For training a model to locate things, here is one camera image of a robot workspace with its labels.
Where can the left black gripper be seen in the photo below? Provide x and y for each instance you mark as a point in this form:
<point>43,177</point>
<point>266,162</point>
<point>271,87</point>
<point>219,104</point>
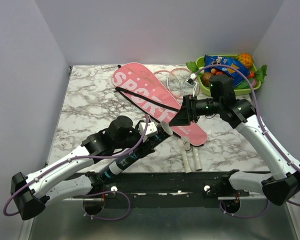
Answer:
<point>141,151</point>

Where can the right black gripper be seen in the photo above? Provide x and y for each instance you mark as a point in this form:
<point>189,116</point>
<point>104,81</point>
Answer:
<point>182,117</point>

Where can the black shuttlecock tube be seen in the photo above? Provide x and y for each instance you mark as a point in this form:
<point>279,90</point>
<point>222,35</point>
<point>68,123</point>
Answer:
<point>120,164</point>

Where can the white shuttlecock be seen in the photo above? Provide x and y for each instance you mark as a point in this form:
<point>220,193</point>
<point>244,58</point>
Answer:
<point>185,143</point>

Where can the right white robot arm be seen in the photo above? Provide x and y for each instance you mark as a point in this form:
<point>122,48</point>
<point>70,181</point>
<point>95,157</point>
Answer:
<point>283,180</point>

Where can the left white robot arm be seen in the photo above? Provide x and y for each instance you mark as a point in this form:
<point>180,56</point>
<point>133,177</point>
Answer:
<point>100,158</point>

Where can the pink badminton racket front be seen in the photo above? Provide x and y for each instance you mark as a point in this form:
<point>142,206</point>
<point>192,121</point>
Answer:
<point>175,84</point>

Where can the toy kiwi fruit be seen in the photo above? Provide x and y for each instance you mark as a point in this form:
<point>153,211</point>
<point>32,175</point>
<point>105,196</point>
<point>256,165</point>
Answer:
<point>205,78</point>

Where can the pink racket cover bag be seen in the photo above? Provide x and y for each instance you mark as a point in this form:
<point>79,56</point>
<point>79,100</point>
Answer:
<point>142,88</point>

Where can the green leafy toy vegetable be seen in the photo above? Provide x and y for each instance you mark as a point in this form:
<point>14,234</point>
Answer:
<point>192,66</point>

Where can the blue chip bag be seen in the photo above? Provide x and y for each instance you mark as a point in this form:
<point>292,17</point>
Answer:
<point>227,66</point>

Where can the green plastic basket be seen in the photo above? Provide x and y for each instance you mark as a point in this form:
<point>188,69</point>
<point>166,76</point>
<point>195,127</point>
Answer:
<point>206,91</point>

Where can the toy pineapple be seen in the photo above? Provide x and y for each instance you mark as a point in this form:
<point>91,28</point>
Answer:
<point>246,59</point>

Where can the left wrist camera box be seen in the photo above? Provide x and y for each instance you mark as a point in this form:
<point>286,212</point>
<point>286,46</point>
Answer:
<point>149,132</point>

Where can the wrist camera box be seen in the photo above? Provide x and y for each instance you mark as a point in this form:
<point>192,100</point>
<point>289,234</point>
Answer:
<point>191,87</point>
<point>149,132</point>

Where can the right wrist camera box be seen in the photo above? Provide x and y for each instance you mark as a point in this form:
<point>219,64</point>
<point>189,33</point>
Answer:
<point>191,87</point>

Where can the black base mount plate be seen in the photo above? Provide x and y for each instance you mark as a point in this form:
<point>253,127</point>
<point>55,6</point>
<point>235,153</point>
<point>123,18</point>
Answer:
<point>163,190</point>

